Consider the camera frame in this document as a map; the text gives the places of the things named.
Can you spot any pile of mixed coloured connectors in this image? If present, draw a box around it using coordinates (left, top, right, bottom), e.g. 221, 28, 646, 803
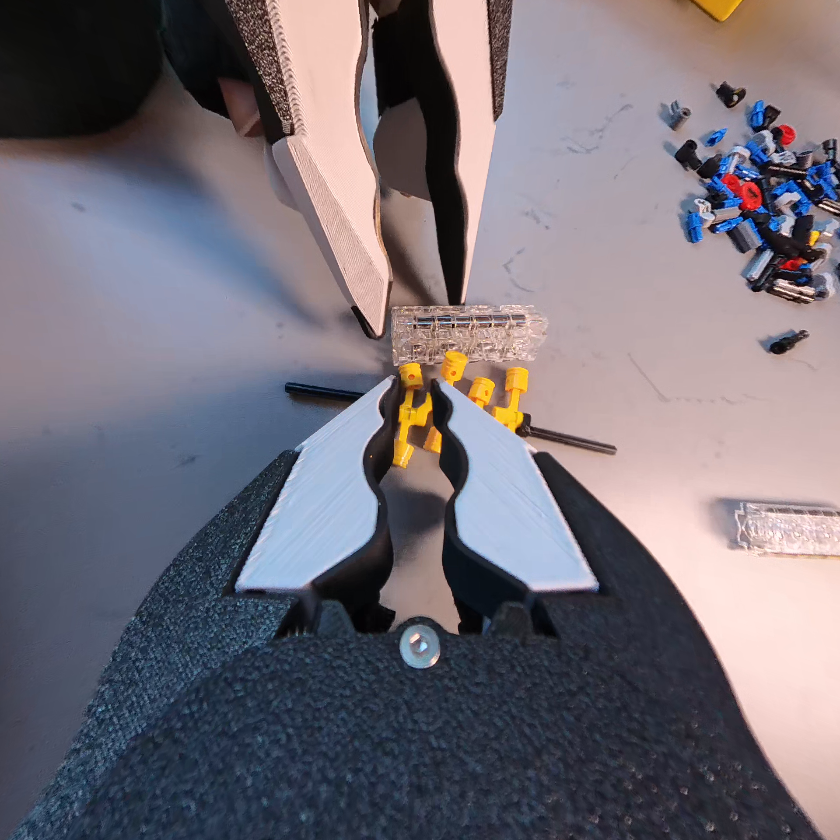
676, 98, 840, 304

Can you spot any person's left hand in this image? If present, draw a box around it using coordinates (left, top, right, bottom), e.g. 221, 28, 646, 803
217, 75, 263, 139

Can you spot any clear plastic engine block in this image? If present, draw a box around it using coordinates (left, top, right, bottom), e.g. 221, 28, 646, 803
735, 502, 840, 557
392, 303, 549, 367

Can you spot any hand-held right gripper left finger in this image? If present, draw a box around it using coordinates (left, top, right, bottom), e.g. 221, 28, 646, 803
235, 376, 401, 631

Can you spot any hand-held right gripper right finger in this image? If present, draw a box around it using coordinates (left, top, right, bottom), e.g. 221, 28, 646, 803
430, 378, 599, 634

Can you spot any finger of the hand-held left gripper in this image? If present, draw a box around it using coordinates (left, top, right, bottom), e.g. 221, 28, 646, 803
427, 0, 497, 306
271, 0, 393, 340

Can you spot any yellow piston crankshaft assembly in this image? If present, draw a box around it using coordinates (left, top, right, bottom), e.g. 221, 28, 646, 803
284, 350, 619, 470

